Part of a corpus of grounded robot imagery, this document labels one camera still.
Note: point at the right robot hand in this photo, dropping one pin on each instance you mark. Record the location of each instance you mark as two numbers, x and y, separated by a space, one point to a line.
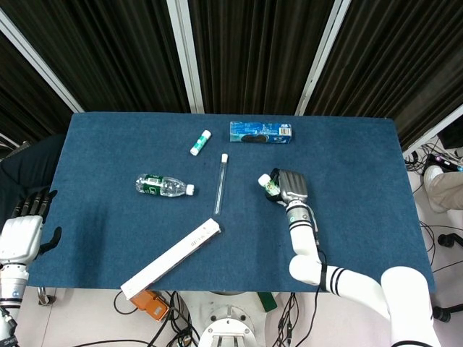
294 186

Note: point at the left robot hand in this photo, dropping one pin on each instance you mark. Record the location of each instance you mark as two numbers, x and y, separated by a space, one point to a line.
21 235

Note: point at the small white bottle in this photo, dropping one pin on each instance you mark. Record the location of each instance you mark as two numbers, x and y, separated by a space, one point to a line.
264 179

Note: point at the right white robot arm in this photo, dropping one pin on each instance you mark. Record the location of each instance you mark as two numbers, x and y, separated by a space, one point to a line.
304 238

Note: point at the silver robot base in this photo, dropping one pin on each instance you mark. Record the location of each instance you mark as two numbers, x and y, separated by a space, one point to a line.
226 325

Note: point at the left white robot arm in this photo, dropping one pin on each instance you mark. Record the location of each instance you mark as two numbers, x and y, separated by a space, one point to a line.
12 285

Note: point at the clear water bottle green label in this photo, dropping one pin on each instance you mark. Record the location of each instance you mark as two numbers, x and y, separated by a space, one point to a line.
162 186

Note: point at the blue cookie box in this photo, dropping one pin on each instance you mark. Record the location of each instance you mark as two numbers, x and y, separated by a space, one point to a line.
260 130

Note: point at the table caster wheel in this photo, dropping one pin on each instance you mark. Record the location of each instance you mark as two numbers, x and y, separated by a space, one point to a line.
45 298

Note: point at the glass test tube white cap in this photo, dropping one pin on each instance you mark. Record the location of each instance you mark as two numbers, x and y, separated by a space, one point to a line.
224 157

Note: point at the blue table cloth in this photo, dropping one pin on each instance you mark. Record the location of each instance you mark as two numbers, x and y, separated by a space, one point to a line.
108 235

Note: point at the white green glue stick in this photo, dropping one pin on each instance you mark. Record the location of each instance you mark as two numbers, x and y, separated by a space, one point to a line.
200 143

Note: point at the green flat object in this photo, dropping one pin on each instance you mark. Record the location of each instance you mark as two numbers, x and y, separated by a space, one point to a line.
267 301

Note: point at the dark curtain panel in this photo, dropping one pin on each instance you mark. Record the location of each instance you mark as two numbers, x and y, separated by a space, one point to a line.
108 54
398 54
260 54
21 101

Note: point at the long white baking paper box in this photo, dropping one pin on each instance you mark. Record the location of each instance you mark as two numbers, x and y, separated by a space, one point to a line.
170 258

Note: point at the orange box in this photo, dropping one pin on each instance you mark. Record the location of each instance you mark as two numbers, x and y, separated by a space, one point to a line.
150 305

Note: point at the beige trouser leg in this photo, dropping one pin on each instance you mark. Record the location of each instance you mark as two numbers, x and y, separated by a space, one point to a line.
450 188

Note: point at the black stand foot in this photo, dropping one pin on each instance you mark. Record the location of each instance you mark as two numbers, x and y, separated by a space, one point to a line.
441 314
448 240

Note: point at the black monitor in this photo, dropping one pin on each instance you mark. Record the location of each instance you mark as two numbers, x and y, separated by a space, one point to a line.
452 135

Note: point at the white frame post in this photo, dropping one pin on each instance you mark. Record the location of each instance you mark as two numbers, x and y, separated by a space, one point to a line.
184 54
43 68
322 54
430 132

